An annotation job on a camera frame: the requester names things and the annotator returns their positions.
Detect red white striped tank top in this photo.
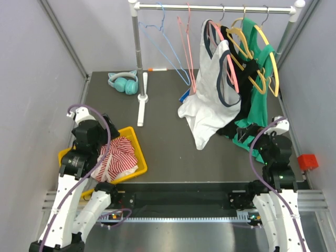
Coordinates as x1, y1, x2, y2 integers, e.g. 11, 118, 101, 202
91, 136, 138, 182

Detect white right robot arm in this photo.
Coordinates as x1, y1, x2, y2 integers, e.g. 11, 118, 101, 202
238, 116, 309, 251

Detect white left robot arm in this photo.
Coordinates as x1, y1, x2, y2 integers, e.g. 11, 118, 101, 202
28, 104, 120, 251

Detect white navy-trimmed tank top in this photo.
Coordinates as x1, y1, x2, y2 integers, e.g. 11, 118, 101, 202
177, 19, 241, 150

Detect black tank top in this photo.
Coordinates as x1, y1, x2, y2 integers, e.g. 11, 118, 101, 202
217, 26, 258, 139

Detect green tank top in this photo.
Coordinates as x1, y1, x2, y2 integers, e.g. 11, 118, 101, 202
233, 18, 275, 151

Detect yellow hanger front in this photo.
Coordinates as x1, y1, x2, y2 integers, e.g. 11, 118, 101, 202
226, 17, 266, 95

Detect yellow hanger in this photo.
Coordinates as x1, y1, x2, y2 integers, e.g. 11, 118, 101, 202
226, 17, 266, 95
252, 24, 280, 97

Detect yellow hanger rear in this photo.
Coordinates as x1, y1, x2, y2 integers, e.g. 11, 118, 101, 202
252, 24, 280, 97

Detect pink plastic hanger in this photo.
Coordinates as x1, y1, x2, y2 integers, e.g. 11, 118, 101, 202
208, 19, 239, 93

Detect yellow plastic bin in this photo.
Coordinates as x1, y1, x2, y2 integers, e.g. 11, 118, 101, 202
58, 126, 148, 199

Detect teal cat-ear headphones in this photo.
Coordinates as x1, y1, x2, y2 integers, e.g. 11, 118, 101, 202
108, 70, 139, 95

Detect blue box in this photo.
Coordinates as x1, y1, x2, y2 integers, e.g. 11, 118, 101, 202
179, 88, 190, 103

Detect red plastic block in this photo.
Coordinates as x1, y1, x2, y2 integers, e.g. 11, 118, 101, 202
297, 154, 319, 171

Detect orange white marker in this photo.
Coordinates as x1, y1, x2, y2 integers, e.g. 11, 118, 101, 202
148, 68, 167, 72

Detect white metal clothes rack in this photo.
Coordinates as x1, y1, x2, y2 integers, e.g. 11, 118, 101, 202
128, 0, 306, 127

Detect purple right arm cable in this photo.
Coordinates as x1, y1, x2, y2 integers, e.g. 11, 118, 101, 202
248, 117, 308, 252

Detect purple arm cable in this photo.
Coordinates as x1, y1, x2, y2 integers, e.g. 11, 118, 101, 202
248, 117, 308, 252
38, 103, 133, 252

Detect pink wire hanger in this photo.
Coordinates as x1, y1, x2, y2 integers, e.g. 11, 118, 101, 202
177, 3, 196, 96

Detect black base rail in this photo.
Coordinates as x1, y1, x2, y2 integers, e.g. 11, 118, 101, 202
115, 181, 310, 212

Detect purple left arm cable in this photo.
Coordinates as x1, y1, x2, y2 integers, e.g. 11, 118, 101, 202
38, 103, 133, 252

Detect blue wire hanger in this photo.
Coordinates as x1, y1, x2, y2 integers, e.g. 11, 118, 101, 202
138, 2, 191, 86

